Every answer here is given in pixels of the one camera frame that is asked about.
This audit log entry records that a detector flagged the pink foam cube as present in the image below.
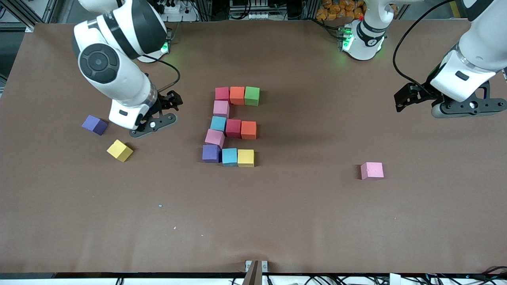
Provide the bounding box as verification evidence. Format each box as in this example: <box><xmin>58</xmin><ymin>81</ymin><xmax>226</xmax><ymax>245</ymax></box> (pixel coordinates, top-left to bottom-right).
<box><xmin>213</xmin><ymin>100</ymin><xmax>231</xmax><ymax>118</ymax></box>
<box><xmin>205</xmin><ymin>129</ymin><xmax>226</xmax><ymax>149</ymax></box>
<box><xmin>360</xmin><ymin>162</ymin><xmax>384</xmax><ymax>181</ymax></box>

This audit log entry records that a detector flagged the blue foam cube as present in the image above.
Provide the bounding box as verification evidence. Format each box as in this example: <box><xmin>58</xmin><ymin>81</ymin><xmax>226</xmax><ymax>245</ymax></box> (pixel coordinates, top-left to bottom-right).
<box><xmin>210</xmin><ymin>116</ymin><xmax>227</xmax><ymax>133</ymax></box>
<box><xmin>221</xmin><ymin>148</ymin><xmax>238</xmax><ymax>167</ymax></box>

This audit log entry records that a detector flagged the purple foam cube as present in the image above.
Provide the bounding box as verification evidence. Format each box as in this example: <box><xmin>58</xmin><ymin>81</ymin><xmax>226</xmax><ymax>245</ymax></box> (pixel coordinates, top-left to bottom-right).
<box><xmin>202</xmin><ymin>144</ymin><xmax>221</xmax><ymax>163</ymax></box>
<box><xmin>81</xmin><ymin>115</ymin><xmax>109</xmax><ymax>136</ymax></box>

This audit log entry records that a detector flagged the green foam cube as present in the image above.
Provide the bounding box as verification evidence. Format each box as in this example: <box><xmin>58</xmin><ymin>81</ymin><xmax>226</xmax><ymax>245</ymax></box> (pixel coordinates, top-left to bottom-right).
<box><xmin>244</xmin><ymin>87</ymin><xmax>261</xmax><ymax>106</ymax></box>

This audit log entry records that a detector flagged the yellow foam cube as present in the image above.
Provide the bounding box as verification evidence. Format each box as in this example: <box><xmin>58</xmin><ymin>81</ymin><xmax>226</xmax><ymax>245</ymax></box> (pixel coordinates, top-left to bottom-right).
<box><xmin>106</xmin><ymin>139</ymin><xmax>134</xmax><ymax>163</ymax></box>
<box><xmin>237</xmin><ymin>149</ymin><xmax>255</xmax><ymax>168</ymax></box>

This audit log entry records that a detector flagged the white power strip with plugs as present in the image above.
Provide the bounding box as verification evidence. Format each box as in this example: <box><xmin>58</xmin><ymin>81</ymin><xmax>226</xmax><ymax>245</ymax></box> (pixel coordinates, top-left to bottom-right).
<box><xmin>158</xmin><ymin>1</ymin><xmax>187</xmax><ymax>16</ymax></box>

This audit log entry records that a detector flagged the orange snack bag pile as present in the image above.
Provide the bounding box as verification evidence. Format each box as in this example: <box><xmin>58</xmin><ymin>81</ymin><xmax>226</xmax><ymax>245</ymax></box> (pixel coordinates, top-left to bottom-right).
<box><xmin>316</xmin><ymin>0</ymin><xmax>367</xmax><ymax>21</ymax></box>

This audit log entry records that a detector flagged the long white socket strip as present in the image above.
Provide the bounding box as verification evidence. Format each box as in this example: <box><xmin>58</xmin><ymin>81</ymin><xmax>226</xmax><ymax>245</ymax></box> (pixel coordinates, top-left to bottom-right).
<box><xmin>238</xmin><ymin>11</ymin><xmax>274</xmax><ymax>20</ymax></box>

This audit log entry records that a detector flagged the brown paper table cover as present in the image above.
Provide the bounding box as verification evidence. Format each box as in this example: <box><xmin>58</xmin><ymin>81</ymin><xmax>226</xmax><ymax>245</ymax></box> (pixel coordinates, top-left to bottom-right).
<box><xmin>0</xmin><ymin>19</ymin><xmax>507</xmax><ymax>274</ymax></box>

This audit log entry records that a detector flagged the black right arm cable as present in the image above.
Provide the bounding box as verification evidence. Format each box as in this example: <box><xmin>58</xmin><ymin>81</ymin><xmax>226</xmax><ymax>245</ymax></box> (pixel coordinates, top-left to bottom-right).
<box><xmin>139</xmin><ymin>55</ymin><xmax>181</xmax><ymax>94</ymax></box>

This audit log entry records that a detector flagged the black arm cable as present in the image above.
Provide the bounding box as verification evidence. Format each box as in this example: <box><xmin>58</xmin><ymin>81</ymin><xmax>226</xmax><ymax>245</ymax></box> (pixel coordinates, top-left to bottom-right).
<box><xmin>393</xmin><ymin>0</ymin><xmax>460</xmax><ymax>95</ymax></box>
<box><xmin>139</xmin><ymin>55</ymin><xmax>181</xmax><ymax>94</ymax></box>

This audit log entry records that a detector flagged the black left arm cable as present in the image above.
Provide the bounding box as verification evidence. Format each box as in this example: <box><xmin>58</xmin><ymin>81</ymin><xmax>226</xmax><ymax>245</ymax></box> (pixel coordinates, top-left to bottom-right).
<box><xmin>393</xmin><ymin>0</ymin><xmax>460</xmax><ymax>95</ymax></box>

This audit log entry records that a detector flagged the aluminium frame rail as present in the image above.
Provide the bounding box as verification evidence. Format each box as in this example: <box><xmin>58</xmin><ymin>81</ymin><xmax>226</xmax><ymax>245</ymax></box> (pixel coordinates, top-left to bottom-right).
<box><xmin>10</xmin><ymin>0</ymin><xmax>48</xmax><ymax>33</ymax></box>

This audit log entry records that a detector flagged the metal bracket with wooden post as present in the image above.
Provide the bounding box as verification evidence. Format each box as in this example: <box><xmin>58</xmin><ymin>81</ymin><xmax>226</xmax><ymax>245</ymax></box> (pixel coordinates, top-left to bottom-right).
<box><xmin>245</xmin><ymin>260</ymin><xmax>269</xmax><ymax>285</ymax></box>

